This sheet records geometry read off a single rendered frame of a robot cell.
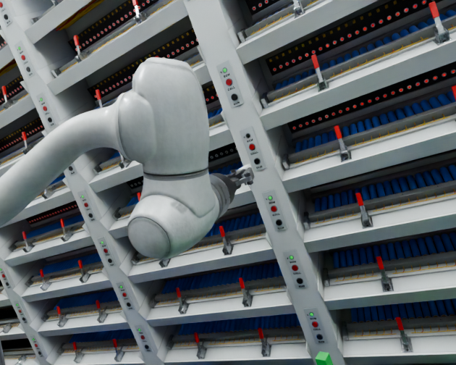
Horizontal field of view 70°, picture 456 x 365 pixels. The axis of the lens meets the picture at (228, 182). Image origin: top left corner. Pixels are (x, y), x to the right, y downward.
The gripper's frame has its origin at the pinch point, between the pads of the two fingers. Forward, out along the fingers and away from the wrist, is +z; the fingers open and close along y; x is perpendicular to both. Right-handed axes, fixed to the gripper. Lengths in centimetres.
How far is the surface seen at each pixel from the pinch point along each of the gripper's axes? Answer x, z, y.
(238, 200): -9.0, 13.0, -10.7
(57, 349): -60, 17, -135
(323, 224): -23.1, 16.9, 10.6
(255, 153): 2.9, 11.9, -0.3
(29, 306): -33, 14, -135
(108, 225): -6, 13, -65
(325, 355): -31.9, -25.7, 13.5
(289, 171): -5.4, 15.6, 6.5
